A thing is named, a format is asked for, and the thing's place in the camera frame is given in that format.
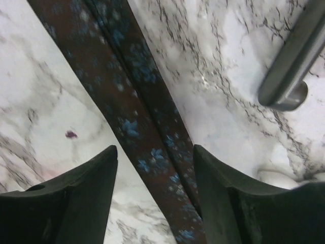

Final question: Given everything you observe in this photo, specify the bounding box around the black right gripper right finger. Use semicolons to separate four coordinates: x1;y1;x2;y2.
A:
193;145;324;244

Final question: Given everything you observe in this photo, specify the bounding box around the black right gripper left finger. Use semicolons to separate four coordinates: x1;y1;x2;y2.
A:
1;145;118;244

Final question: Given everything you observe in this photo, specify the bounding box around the dark brown blue floral tie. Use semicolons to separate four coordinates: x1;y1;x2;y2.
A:
29;1;206;243

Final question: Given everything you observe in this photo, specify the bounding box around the dark metal crank handle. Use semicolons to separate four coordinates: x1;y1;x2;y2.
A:
258;1;324;111

